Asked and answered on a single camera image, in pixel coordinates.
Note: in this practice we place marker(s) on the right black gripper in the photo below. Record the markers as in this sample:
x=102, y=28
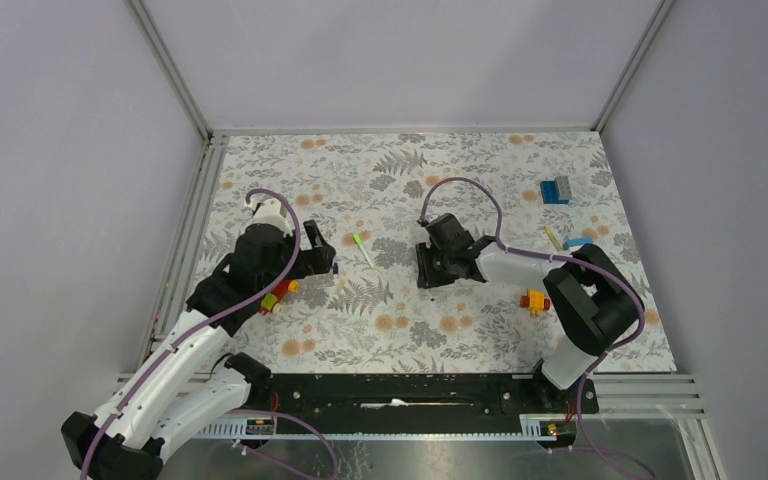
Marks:
x=427, y=277

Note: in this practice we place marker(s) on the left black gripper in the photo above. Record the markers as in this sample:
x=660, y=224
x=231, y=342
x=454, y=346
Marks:
x=313, y=261

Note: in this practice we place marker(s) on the white pen green tip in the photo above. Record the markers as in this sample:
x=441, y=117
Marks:
x=367, y=257

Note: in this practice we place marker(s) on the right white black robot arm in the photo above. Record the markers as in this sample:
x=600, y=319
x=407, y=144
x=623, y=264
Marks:
x=592, y=300

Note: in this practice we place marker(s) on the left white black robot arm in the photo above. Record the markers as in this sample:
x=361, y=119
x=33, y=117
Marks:
x=146, y=421

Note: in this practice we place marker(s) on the red yellow green toy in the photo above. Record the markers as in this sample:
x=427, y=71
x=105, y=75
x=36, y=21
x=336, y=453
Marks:
x=272, y=302

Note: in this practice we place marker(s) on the floral patterned table mat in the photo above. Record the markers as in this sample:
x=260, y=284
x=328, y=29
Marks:
x=375, y=185

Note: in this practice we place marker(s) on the blue white eraser block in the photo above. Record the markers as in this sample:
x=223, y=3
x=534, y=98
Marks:
x=573, y=243

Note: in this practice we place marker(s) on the blue grey toy blocks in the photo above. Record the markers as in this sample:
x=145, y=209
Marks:
x=556, y=191

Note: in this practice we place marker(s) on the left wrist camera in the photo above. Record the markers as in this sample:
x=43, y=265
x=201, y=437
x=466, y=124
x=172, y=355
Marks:
x=272, y=212

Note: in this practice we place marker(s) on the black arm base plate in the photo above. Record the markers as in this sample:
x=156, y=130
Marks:
x=429, y=401

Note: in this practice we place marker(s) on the white slotted cable duct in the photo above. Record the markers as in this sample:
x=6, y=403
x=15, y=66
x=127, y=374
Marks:
x=517, y=428

